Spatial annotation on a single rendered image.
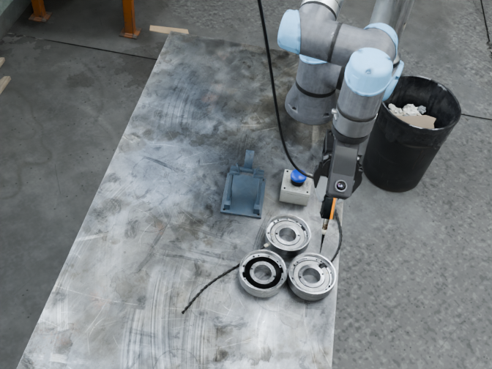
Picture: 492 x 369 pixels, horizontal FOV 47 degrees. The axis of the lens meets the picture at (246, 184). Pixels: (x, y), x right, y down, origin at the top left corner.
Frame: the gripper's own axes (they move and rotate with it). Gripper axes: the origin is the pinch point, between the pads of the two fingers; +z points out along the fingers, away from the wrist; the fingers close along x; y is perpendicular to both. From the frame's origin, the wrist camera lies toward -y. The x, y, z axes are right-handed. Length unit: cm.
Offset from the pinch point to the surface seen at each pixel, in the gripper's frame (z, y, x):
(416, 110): 66, 114, -50
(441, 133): 57, 91, -54
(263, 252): 13.5, -6.4, 12.0
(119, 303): 16.7, -22.1, 40.7
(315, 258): 13.8, -5.5, 0.2
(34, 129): 97, 99, 119
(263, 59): 17, 68, 19
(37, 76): 97, 136, 131
